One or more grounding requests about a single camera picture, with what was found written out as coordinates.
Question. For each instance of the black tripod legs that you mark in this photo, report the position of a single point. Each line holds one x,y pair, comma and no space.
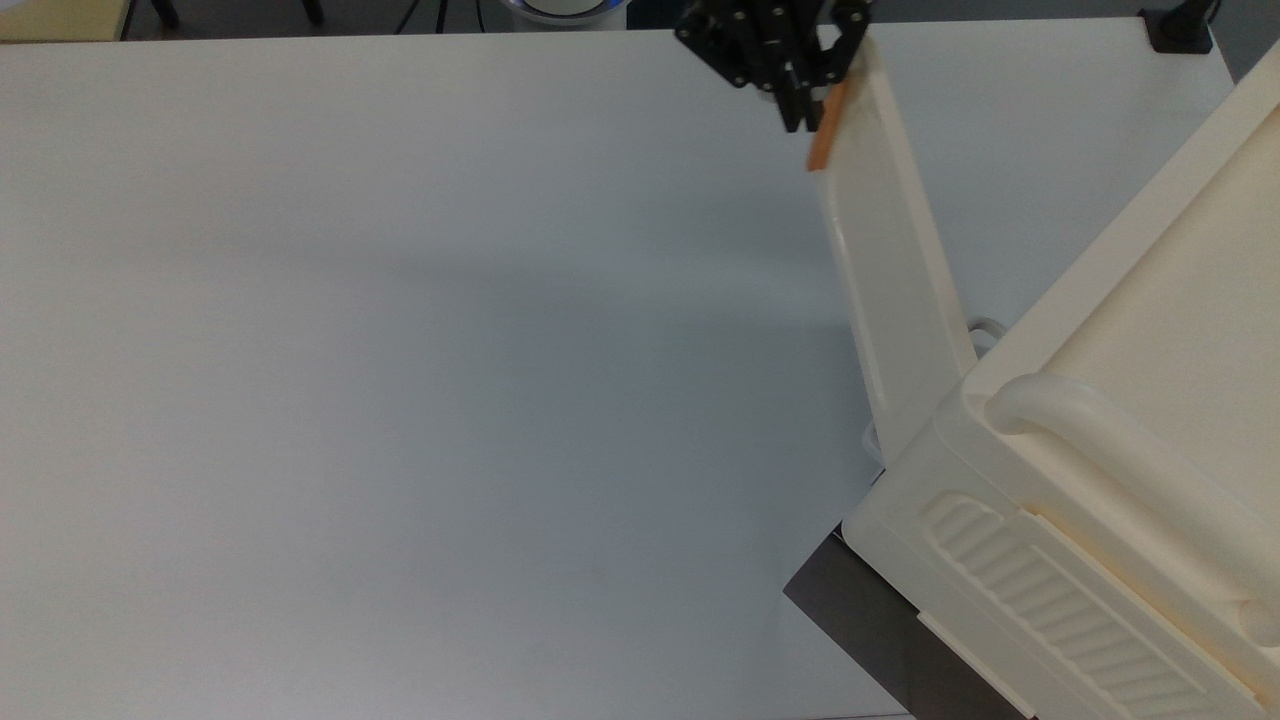
441,14

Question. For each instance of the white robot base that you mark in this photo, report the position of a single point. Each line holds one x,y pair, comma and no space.
560,12

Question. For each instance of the cream cabinet door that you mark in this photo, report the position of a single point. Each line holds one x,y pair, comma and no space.
895,270

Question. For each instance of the black table clamp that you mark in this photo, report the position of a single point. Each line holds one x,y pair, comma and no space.
1178,32

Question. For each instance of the cream plastic cabinet body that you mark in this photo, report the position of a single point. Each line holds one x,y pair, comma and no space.
1150,300

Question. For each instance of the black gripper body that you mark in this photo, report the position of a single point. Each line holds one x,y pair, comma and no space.
750,40

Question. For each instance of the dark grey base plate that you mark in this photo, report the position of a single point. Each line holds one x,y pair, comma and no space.
880,630

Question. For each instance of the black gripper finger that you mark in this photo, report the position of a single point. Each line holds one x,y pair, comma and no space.
798,108
846,40

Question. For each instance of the yellow side table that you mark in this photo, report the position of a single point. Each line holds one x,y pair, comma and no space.
60,18

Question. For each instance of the black chair leg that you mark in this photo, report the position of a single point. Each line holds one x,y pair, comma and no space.
166,12
312,10

